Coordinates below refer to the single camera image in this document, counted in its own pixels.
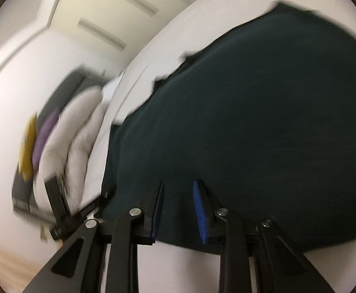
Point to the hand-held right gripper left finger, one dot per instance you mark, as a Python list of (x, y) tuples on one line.
[(158, 213)]

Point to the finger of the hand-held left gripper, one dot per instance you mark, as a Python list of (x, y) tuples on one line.
[(106, 200)]

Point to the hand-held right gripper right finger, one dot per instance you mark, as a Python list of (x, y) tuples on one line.
[(199, 210)]

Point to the dark green sweater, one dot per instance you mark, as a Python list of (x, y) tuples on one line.
[(242, 113)]

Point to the beige folded duvet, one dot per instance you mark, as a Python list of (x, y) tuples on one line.
[(74, 134)]

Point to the yellow pillow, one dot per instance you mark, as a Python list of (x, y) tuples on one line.
[(27, 152)]

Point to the purple pillow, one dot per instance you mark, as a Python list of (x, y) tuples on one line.
[(43, 140)]

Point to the grey padded headboard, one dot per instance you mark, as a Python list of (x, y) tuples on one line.
[(62, 94)]

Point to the bed with grey sheet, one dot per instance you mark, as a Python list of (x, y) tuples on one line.
[(171, 36)]

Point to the cream wardrobe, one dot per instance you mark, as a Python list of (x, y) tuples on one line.
[(110, 15)]

